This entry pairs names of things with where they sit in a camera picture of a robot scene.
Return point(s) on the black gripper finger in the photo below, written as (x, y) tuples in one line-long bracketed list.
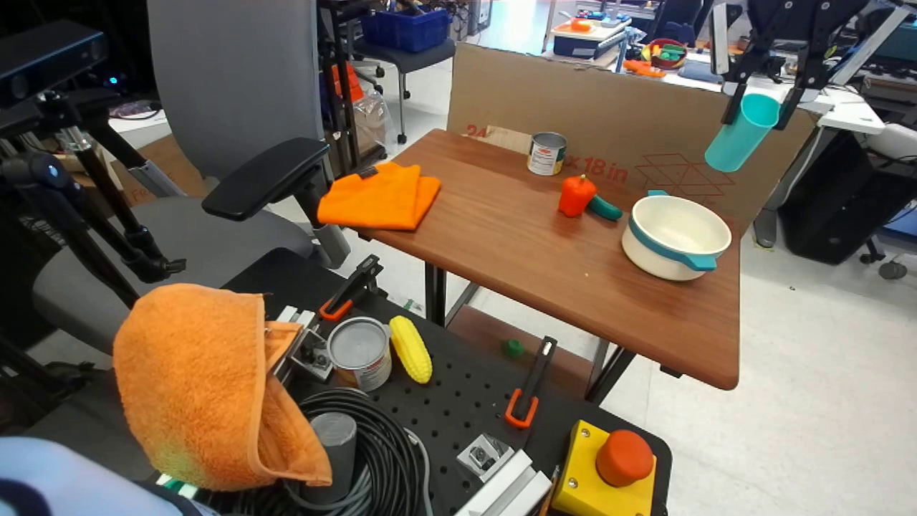
[(737, 74), (810, 75)]

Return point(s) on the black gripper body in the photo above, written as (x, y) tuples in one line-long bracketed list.
[(810, 21)]

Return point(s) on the blue plastic cup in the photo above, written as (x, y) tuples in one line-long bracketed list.
[(740, 138)]

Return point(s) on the cardboard panel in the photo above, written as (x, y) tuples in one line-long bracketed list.
[(627, 132)]

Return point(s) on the orange toy pepper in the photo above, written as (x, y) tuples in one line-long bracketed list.
[(578, 194)]

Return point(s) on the small tin can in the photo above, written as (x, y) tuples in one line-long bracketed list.
[(545, 154)]

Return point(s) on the wooden table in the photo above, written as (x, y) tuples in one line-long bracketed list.
[(498, 229)]

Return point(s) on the orange folded cloth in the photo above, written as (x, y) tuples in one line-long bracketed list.
[(392, 200)]

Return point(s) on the black orange clamp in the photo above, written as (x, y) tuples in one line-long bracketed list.
[(362, 279), (522, 403)]

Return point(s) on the yellow emergency stop button box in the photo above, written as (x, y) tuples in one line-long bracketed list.
[(605, 475)]

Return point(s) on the orange labelled tin can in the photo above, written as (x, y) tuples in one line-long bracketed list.
[(360, 352)]

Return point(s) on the grey office chair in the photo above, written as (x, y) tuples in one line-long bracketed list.
[(243, 92)]

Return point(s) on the orange towel on stand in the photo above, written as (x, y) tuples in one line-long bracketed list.
[(196, 383)]

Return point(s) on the white pot with teal handles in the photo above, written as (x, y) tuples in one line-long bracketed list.
[(674, 240)]

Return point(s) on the black camera on tripod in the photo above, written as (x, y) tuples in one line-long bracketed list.
[(32, 69)]

